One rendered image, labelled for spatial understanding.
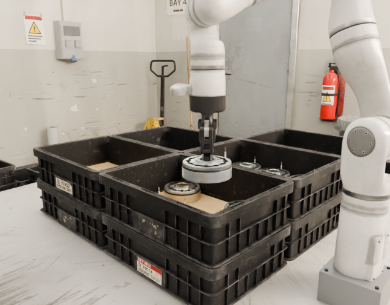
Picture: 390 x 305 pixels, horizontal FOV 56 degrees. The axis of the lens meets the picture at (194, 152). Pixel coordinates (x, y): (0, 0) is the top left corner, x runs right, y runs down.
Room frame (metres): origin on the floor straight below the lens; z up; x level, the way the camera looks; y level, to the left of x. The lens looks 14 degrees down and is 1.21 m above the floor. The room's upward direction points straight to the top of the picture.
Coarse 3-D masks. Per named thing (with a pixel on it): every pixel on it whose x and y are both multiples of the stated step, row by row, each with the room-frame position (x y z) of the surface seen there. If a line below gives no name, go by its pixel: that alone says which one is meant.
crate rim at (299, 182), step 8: (216, 144) 1.23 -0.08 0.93; (224, 144) 1.24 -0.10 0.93; (264, 144) 1.24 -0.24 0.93; (272, 144) 1.23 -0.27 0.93; (184, 152) 1.11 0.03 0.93; (192, 152) 1.13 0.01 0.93; (304, 152) 1.13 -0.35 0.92; (312, 152) 1.11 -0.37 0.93; (336, 160) 1.02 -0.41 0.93; (248, 168) 0.94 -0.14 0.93; (320, 168) 0.94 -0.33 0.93; (328, 168) 0.96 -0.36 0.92; (336, 168) 0.99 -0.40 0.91; (280, 176) 0.87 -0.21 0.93; (304, 176) 0.87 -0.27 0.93; (312, 176) 0.89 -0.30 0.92; (320, 176) 0.93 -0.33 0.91; (296, 184) 0.84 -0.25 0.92; (304, 184) 0.86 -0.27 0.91
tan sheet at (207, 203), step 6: (162, 192) 1.03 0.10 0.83; (204, 198) 0.98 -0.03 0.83; (210, 198) 0.98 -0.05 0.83; (216, 198) 0.98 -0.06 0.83; (186, 204) 0.94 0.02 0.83; (192, 204) 0.94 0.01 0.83; (198, 204) 0.94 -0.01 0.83; (204, 204) 0.94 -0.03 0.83; (210, 204) 0.94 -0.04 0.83; (216, 204) 0.94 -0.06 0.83; (222, 204) 0.94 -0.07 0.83; (204, 210) 0.90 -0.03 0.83; (210, 210) 0.90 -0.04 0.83; (216, 210) 0.90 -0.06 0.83
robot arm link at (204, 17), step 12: (192, 0) 0.75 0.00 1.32; (204, 0) 0.72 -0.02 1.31; (216, 0) 0.72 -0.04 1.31; (228, 0) 0.73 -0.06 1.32; (240, 0) 0.75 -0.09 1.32; (252, 0) 0.78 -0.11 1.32; (192, 12) 0.76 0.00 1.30; (204, 12) 0.72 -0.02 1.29; (216, 12) 0.72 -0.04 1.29; (228, 12) 0.74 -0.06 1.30; (204, 24) 0.76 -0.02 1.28; (216, 24) 0.75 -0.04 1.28
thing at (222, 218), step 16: (160, 160) 1.04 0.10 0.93; (272, 176) 0.87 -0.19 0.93; (128, 192) 0.80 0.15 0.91; (144, 192) 0.76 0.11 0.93; (272, 192) 0.76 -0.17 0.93; (288, 192) 0.81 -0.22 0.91; (160, 208) 0.72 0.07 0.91; (176, 208) 0.69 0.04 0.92; (192, 208) 0.67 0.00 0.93; (240, 208) 0.68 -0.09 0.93; (256, 208) 0.72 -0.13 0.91; (208, 224) 0.63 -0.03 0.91; (224, 224) 0.64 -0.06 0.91
